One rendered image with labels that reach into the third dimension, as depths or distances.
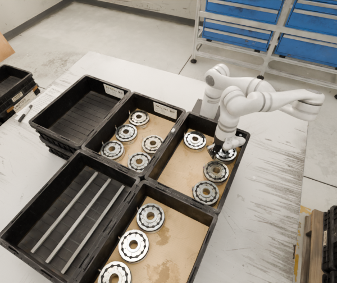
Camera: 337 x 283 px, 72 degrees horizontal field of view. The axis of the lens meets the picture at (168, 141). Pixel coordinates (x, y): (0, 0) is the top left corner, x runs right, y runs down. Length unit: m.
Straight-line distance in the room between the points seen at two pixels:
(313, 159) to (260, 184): 1.24
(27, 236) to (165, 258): 0.50
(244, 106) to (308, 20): 1.99
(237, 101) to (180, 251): 0.53
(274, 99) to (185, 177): 0.45
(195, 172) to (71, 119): 0.68
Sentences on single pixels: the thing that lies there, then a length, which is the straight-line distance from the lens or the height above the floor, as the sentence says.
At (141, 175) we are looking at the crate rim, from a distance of 0.88.
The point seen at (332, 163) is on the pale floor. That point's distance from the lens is 2.44.
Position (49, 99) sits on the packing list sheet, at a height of 0.70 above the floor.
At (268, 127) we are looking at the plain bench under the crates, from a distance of 1.43.
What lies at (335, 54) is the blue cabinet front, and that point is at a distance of 2.85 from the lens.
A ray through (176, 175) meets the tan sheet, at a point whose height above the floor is 0.83.
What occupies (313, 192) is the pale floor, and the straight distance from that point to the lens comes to 2.19.
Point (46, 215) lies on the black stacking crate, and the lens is 1.02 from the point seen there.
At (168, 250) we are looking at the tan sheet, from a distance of 0.88.
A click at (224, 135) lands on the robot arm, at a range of 0.88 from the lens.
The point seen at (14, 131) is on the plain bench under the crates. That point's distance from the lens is 1.55.
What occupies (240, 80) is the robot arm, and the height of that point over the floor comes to 1.06.
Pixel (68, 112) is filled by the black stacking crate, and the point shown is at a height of 0.83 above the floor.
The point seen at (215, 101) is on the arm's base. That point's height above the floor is 0.86.
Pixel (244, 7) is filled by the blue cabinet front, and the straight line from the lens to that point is 2.68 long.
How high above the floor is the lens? 1.69
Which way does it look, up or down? 52 degrees down
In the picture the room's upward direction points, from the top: straight up
